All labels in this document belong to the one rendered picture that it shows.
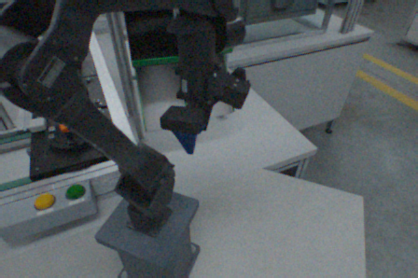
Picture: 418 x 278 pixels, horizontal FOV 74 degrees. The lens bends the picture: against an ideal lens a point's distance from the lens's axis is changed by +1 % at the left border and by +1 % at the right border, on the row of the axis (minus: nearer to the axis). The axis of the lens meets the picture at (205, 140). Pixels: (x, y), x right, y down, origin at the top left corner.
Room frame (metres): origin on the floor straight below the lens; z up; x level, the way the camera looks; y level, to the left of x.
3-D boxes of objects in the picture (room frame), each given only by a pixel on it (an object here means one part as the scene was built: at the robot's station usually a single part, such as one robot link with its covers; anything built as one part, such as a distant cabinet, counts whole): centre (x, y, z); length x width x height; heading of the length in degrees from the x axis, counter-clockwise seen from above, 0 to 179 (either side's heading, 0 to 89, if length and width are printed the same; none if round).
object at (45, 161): (0.63, 0.40, 0.96); 0.24 x 0.24 x 0.02; 24
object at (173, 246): (0.29, 0.11, 0.96); 0.15 x 0.15 x 0.20; 68
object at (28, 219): (0.40, 0.39, 0.93); 0.21 x 0.07 x 0.06; 114
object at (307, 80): (1.90, -0.46, 0.43); 1.11 x 0.68 x 0.86; 114
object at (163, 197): (0.30, 0.11, 1.15); 0.09 x 0.07 x 0.06; 53
